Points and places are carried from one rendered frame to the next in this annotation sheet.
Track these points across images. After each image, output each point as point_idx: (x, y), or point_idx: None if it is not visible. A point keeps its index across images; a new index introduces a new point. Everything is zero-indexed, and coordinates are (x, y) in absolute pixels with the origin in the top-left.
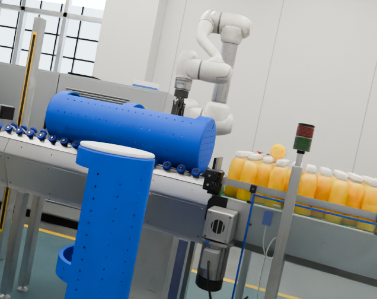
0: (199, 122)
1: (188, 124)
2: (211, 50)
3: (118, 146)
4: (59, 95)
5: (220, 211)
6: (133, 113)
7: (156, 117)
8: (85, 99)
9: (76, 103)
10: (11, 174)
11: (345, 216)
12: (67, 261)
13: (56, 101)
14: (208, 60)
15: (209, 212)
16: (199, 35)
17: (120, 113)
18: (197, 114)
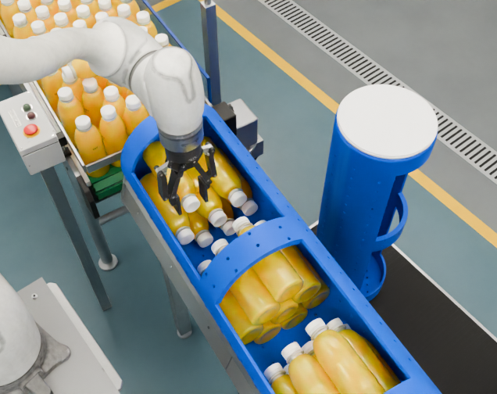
0: (208, 110)
1: (224, 124)
2: (78, 39)
3: (380, 131)
4: (429, 388)
5: (247, 109)
6: (291, 209)
7: (259, 170)
8: (372, 318)
9: (391, 331)
10: None
11: (159, 16)
12: (402, 198)
13: (433, 383)
14: (147, 40)
15: (257, 117)
16: (37, 51)
17: (312, 232)
18: None
